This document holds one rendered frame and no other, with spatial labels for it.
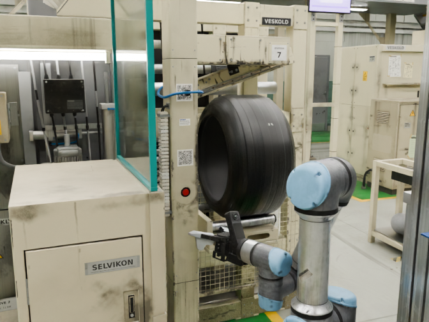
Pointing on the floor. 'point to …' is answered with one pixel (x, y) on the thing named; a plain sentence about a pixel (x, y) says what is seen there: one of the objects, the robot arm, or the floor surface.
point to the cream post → (179, 249)
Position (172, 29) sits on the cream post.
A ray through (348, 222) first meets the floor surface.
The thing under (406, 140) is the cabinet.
